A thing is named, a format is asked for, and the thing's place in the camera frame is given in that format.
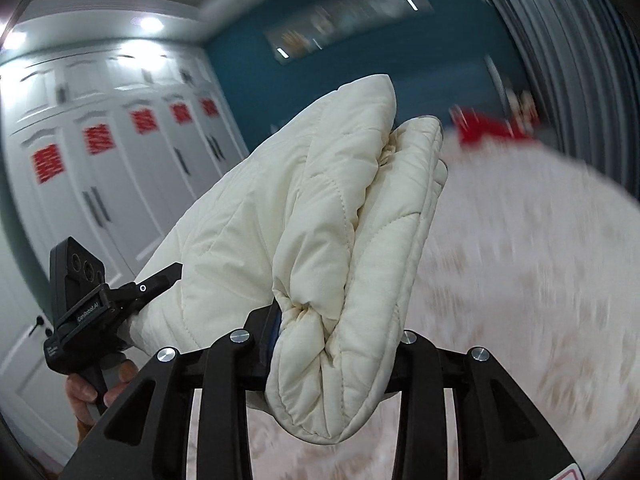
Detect person's left hand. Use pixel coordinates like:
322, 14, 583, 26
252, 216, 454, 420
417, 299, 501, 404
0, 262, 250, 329
64, 358, 140, 424

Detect red fabric item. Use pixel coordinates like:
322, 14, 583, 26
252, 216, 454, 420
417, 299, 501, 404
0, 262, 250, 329
449, 106, 540, 146

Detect grey-blue curtain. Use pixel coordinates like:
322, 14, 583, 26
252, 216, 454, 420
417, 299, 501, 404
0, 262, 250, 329
490, 0, 639, 195

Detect white wardrobe with red decals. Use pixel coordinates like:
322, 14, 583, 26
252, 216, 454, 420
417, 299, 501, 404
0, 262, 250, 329
1, 40, 246, 286

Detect small doll figures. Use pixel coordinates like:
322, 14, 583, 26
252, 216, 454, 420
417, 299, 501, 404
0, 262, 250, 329
503, 79, 540, 136

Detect cream quilted padded garment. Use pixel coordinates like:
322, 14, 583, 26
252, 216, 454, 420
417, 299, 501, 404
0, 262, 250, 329
120, 74, 447, 444

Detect framed wall picture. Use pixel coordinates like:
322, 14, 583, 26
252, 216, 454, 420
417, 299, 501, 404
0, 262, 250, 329
264, 0, 434, 64

